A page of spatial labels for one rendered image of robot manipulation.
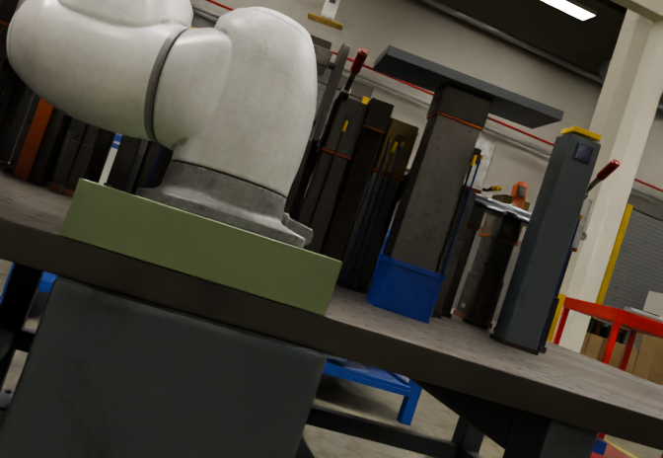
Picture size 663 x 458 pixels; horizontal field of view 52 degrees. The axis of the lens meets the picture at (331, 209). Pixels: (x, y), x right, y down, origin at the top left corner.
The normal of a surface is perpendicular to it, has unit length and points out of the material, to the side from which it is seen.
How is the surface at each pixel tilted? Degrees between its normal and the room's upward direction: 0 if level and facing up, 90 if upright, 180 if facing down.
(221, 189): 83
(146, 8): 66
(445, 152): 90
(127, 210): 90
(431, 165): 90
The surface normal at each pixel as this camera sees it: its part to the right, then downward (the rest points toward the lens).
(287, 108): 0.60, 0.08
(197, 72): -0.07, -0.15
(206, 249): 0.27, 0.04
